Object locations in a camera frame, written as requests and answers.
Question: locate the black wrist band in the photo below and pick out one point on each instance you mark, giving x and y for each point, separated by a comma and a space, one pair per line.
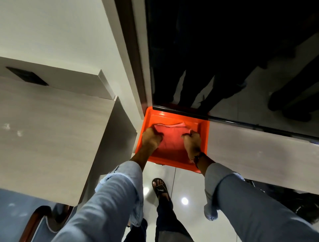
198, 157

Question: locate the red cloth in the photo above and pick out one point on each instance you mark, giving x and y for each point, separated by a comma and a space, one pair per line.
172, 139

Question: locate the person's right hand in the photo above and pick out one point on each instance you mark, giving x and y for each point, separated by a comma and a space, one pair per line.
192, 145

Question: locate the black glass panel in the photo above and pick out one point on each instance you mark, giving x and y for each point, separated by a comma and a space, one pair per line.
234, 62

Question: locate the person's dark trouser leg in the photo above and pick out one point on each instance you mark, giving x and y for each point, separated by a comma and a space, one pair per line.
167, 222

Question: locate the person's left fingers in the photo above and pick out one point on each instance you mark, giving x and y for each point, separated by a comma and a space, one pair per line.
157, 134

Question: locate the person's left hand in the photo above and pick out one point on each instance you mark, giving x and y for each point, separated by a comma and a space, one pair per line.
150, 139

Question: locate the orange plastic tray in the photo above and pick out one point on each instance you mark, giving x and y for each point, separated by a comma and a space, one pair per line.
174, 159

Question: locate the brown wooden chair frame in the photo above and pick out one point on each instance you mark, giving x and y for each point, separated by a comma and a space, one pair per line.
37, 220

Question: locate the black sandal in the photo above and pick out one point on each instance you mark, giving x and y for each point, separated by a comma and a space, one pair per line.
160, 188

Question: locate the person's right forearm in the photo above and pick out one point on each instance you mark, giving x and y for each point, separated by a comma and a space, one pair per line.
249, 202

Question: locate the person's left forearm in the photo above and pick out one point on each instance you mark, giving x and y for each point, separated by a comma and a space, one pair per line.
104, 199

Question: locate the beige wooden cabinet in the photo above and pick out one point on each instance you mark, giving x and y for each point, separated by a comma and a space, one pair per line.
47, 134

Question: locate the person's right fingers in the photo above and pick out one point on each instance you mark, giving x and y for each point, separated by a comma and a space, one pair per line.
187, 136

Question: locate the black square socket plate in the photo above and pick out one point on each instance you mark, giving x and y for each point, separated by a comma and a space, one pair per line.
27, 76

